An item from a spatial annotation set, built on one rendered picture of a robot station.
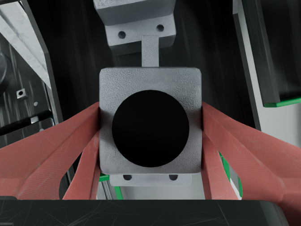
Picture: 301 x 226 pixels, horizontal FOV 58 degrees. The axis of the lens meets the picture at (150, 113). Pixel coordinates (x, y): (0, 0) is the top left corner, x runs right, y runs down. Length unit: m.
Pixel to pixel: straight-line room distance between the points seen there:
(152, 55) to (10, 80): 0.44
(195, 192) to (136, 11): 0.28
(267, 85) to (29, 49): 0.18
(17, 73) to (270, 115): 0.45
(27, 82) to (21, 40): 0.34
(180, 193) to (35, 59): 0.25
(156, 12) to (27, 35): 0.10
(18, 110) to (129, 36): 0.39
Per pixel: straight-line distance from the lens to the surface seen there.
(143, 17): 0.17
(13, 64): 0.60
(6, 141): 0.52
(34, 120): 0.52
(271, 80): 0.21
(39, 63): 0.24
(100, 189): 0.45
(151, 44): 0.16
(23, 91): 0.54
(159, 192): 0.38
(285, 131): 0.41
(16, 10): 0.21
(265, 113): 0.38
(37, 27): 0.19
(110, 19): 0.17
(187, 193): 0.38
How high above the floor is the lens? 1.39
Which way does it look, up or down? 66 degrees down
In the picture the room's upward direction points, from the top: 13 degrees counter-clockwise
